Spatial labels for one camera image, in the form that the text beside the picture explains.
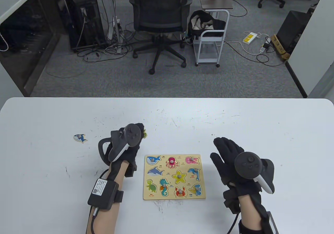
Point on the black boxy case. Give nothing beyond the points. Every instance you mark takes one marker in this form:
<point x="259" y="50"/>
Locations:
<point x="292" y="28"/>

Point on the white metal frame rig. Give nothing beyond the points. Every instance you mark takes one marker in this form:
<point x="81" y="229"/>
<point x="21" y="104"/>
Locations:
<point x="116" y="15"/>

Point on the person's left forearm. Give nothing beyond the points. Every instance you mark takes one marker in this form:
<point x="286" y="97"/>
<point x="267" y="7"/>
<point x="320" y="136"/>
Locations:
<point x="107" y="218"/>

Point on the person's right forearm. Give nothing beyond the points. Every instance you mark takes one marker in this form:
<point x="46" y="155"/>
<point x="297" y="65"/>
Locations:
<point x="249" y="211"/>

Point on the wooden puzzle frame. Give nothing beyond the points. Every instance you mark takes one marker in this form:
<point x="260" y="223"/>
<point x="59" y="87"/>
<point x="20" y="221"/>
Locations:
<point x="167" y="170"/>

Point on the blue shark puzzle piece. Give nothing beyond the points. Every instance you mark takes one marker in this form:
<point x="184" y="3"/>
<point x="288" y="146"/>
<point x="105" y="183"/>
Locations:
<point x="80" y="138"/>

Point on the person's right hand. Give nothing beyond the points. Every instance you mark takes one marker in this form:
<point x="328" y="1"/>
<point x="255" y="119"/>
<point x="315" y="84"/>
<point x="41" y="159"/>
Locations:
<point x="227" y="150"/>

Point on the wooden dolphin-shaped puzzle piece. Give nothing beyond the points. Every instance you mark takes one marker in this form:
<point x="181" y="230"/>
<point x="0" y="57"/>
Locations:
<point x="194" y="172"/>

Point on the brown cardboard box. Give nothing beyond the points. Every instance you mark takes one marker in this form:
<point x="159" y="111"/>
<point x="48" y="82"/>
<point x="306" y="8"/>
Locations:
<point x="279" y="46"/>

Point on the black computer tower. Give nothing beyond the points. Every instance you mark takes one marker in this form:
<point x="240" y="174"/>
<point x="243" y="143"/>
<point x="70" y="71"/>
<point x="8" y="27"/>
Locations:
<point x="83" y="17"/>

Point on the black and white controller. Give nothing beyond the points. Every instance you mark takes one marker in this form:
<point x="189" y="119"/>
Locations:
<point x="131" y="135"/>
<point x="248" y="165"/>

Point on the person's left hand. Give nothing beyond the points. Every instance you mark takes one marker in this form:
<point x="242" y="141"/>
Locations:
<point x="130" y="155"/>

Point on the black bag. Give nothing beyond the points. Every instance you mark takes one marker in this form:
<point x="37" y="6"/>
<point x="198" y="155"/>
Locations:
<point x="198" y="16"/>

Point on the green turtle puzzle piece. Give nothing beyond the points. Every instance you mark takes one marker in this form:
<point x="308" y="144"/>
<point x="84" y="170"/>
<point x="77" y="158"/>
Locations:
<point x="144" y="134"/>

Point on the white yellow power strip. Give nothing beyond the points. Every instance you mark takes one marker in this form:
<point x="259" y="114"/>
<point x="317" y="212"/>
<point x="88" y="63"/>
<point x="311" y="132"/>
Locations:
<point x="249" y="38"/>

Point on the blue yellow fish puzzle piece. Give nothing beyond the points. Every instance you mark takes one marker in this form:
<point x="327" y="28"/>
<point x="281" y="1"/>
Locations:
<point x="195" y="189"/>

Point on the yellow starfish puzzle piece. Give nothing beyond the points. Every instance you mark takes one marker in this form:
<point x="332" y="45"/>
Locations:
<point x="179" y="176"/>

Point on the pink jellyfish puzzle piece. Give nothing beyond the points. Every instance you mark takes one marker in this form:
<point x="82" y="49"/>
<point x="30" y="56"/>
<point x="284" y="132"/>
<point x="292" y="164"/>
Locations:
<point x="192" y="160"/>

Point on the wooden octopus-shaped puzzle piece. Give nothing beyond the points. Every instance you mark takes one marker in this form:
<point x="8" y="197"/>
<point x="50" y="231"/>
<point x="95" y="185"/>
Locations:
<point x="172" y="162"/>

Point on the red crab puzzle piece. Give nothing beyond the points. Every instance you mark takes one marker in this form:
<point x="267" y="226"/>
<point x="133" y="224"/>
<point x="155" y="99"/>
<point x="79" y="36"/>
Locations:
<point x="180" y="192"/>

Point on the black labelled wrist box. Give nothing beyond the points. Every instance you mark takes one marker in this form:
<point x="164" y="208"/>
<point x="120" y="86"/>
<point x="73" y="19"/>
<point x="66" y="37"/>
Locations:
<point x="103" y="193"/>
<point x="271" y="223"/>

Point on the wooden whale-shaped puzzle piece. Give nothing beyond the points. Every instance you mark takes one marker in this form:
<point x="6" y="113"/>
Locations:
<point x="152" y="160"/>

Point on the black mesh office chair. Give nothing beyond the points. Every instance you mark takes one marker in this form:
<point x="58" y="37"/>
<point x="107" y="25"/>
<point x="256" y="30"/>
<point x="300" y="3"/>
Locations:
<point x="159" y="4"/>

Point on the black power adapter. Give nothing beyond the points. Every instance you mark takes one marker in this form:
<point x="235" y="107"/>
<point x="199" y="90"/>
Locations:
<point x="266" y="45"/>

